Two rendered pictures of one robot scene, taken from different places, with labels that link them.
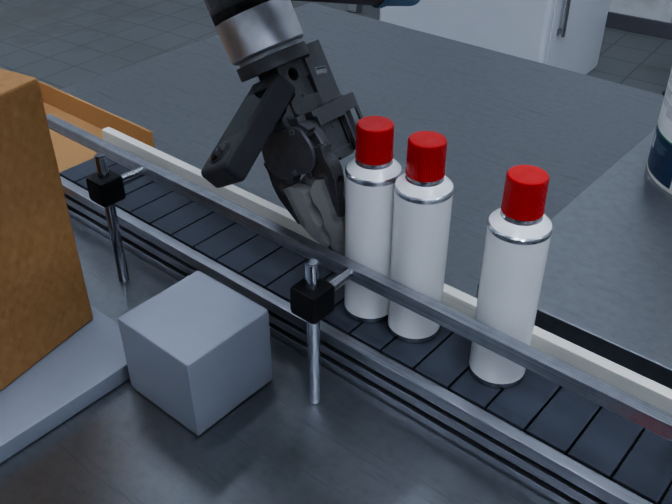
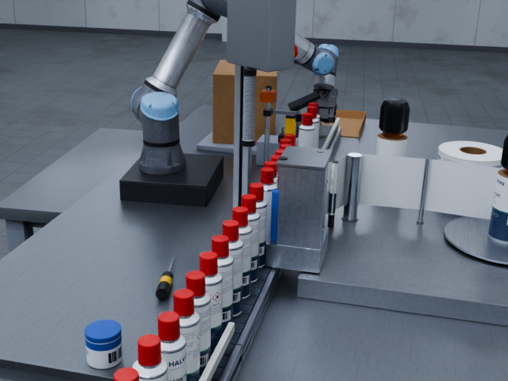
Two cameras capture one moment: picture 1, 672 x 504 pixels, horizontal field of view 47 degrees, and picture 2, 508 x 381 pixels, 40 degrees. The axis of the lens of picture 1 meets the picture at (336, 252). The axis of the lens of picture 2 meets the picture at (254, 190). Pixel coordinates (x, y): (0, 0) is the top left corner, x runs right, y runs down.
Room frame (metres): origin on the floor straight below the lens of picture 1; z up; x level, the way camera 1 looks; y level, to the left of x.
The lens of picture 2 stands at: (-0.61, -1.97, 1.63)
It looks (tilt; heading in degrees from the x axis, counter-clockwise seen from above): 21 degrees down; 63
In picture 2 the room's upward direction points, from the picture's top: 2 degrees clockwise
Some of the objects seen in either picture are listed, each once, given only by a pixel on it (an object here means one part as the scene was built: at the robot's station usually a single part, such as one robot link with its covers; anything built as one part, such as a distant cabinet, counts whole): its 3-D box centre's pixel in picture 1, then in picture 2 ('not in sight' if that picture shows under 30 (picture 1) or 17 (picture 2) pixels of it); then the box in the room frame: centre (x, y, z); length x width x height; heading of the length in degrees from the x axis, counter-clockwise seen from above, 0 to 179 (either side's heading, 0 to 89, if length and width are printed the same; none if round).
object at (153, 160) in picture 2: not in sight; (162, 152); (0.10, 0.05, 0.95); 0.15 x 0.15 x 0.10
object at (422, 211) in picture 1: (420, 240); (311, 136); (0.58, -0.08, 0.98); 0.05 x 0.05 x 0.20
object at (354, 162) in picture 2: not in sight; (351, 187); (0.45, -0.52, 0.97); 0.05 x 0.05 x 0.19
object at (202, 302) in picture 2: not in sight; (196, 326); (-0.22, -1.01, 0.98); 0.05 x 0.05 x 0.20
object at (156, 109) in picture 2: not in sight; (159, 116); (0.10, 0.05, 1.07); 0.13 x 0.12 x 0.14; 83
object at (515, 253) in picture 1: (510, 280); (305, 144); (0.52, -0.15, 0.98); 0.05 x 0.05 x 0.20
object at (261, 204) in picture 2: not in sight; (255, 225); (0.08, -0.66, 0.98); 0.05 x 0.05 x 0.20
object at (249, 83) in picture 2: not in sight; (249, 107); (0.21, -0.35, 1.18); 0.04 x 0.04 x 0.21
